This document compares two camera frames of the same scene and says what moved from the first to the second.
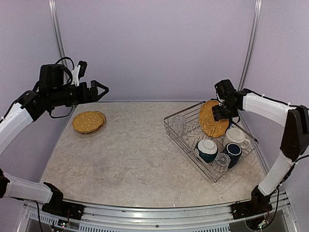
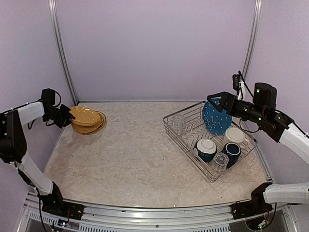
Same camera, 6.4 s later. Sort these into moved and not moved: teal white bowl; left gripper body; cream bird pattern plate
Moved: left gripper body
Not moved: cream bird pattern plate; teal white bowl
